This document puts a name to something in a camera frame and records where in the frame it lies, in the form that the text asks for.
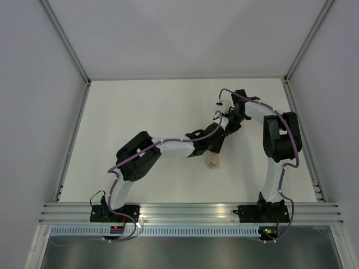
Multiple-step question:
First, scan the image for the beige cloth napkin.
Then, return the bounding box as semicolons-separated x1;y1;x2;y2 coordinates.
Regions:
205;151;220;170

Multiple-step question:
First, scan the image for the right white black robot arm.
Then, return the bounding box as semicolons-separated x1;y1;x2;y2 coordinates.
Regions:
225;89;302;223

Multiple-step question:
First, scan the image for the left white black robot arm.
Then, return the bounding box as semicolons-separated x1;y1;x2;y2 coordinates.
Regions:
101;120;227;222

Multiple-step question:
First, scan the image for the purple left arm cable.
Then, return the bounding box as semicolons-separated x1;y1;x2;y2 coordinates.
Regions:
50;111;224;247

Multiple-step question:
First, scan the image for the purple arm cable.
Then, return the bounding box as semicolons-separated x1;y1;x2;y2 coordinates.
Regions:
218;88;300;244
50;111;224;247

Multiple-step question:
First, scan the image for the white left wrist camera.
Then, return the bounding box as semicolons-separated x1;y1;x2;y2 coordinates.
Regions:
213;110;229;131

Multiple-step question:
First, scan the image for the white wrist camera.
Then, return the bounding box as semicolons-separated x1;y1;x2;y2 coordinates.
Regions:
216;99;232;110
213;110;229;131

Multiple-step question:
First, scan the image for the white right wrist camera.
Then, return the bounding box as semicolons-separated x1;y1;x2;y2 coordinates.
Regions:
216;99;232;110

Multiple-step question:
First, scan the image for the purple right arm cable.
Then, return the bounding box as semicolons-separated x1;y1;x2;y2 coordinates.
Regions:
218;88;300;244

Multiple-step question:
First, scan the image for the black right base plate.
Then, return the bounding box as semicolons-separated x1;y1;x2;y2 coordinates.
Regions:
232;205;290;224

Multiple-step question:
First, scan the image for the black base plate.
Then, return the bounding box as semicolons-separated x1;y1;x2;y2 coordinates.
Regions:
232;205;290;224
90;204;140;223

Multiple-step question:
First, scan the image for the right aluminium side rail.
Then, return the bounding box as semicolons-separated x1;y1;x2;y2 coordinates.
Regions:
281;78;327;203

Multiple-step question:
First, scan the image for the aluminium side rail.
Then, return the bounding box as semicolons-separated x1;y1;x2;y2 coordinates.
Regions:
281;78;327;203
52;80;92;202

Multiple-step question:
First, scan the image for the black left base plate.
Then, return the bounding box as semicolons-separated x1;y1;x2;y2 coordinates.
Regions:
90;204;140;223

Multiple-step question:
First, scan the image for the left aluminium side rail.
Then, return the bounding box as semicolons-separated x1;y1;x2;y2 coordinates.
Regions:
52;80;92;202

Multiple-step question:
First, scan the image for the right aluminium frame post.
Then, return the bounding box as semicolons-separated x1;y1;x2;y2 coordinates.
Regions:
282;0;336;84

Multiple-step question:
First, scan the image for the aluminium frame post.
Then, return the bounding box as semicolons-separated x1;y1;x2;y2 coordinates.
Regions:
38;0;91;86
282;0;336;84

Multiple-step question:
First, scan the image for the aluminium front mounting rail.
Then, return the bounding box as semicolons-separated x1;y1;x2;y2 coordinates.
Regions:
38;202;344;226

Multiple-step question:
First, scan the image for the white slotted cable duct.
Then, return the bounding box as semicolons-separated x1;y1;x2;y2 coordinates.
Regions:
50;225;260;238

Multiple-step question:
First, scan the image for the left aluminium frame post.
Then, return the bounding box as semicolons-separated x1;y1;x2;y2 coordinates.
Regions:
38;0;91;86

